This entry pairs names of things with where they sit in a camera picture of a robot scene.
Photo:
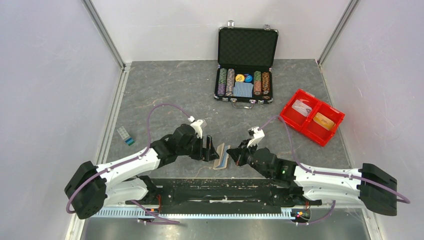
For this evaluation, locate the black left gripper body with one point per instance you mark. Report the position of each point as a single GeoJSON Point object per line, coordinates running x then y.
{"type": "Point", "coordinates": [205, 154]}

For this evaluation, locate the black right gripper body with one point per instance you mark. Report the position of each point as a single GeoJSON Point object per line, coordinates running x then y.
{"type": "Point", "coordinates": [246, 152]}

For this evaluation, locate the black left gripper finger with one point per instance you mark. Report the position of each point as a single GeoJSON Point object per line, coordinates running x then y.
{"type": "Point", "coordinates": [209, 141]}
{"type": "Point", "coordinates": [213, 154]}

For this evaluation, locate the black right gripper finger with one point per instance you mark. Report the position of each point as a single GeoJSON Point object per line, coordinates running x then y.
{"type": "Point", "coordinates": [236, 158]}
{"type": "Point", "coordinates": [233, 152]}

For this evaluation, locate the beige leather card holder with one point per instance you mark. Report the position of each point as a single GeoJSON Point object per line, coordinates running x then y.
{"type": "Point", "coordinates": [222, 161]}

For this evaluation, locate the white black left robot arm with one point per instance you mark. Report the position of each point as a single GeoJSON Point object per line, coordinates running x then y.
{"type": "Point", "coordinates": [95, 186]}

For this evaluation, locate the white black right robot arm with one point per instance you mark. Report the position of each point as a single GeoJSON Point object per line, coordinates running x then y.
{"type": "Point", "coordinates": [368, 184]}

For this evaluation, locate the blue playing card deck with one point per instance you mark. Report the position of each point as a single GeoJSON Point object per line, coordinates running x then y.
{"type": "Point", "coordinates": [243, 89]}

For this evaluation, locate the white card in bin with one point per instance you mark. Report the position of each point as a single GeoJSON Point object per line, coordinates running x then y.
{"type": "Point", "coordinates": [301, 108]}

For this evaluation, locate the yellow card in bin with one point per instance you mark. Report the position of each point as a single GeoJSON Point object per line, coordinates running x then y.
{"type": "Point", "coordinates": [323, 121]}

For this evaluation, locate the green purple chip row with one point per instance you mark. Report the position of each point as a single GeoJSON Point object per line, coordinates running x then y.
{"type": "Point", "coordinates": [222, 79]}

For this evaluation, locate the green orange chip row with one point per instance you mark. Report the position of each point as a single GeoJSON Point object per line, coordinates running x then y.
{"type": "Point", "coordinates": [257, 83]}

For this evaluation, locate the pink white chip row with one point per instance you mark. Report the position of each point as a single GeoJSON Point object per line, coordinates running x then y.
{"type": "Point", "coordinates": [230, 79]}

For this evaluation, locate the red double plastic bin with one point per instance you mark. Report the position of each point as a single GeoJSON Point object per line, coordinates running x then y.
{"type": "Point", "coordinates": [306, 125]}

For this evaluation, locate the yellow dealer chip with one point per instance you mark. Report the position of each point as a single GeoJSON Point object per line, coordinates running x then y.
{"type": "Point", "coordinates": [240, 78]}

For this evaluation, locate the blue dealer chip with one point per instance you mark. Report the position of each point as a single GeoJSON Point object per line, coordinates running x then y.
{"type": "Point", "coordinates": [248, 78]}

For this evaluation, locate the black poker chip case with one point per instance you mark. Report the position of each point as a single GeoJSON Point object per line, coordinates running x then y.
{"type": "Point", "coordinates": [246, 50]}

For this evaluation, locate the orange brown chip row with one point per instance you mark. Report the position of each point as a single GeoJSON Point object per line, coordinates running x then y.
{"type": "Point", "coordinates": [265, 85]}

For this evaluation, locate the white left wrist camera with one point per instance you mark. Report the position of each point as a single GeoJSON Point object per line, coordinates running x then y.
{"type": "Point", "coordinates": [197, 125]}

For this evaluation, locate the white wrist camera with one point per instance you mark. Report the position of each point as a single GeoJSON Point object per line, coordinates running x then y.
{"type": "Point", "coordinates": [256, 135]}
{"type": "Point", "coordinates": [197, 125]}

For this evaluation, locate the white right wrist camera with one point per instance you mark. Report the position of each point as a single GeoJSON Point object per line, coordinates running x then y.
{"type": "Point", "coordinates": [256, 135]}

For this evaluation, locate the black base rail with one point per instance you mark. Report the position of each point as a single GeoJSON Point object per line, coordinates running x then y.
{"type": "Point", "coordinates": [222, 196]}

